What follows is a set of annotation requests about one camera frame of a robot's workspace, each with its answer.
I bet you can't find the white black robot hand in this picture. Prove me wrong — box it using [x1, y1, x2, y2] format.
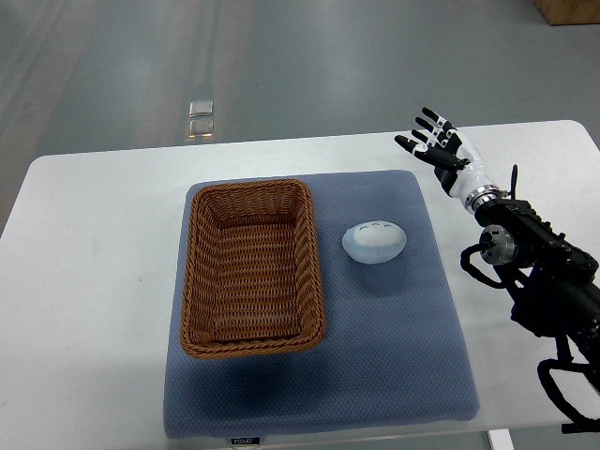
[395, 108, 502, 214]

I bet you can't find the light blue plush toy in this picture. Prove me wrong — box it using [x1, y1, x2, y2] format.
[341, 220, 407, 265]

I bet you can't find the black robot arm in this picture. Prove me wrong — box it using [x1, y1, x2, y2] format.
[460, 186, 599, 434]

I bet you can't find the brown wicker basket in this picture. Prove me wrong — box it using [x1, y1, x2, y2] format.
[180, 179, 326, 359]

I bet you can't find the brown cardboard box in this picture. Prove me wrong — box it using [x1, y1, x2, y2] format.
[533, 0, 599, 26]

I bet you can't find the blue quilted mat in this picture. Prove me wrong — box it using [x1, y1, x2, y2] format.
[163, 171, 479, 439]

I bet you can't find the upper metal floor plate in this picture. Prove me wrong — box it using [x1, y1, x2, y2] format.
[188, 99, 214, 117]

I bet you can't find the metal floor plate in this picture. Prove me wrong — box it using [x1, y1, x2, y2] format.
[188, 119, 214, 139]
[188, 99, 214, 117]

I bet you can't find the lower metal floor plate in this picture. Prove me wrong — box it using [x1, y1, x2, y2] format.
[188, 119, 214, 139]

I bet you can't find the white table leg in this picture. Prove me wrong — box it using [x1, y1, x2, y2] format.
[487, 428, 515, 450]

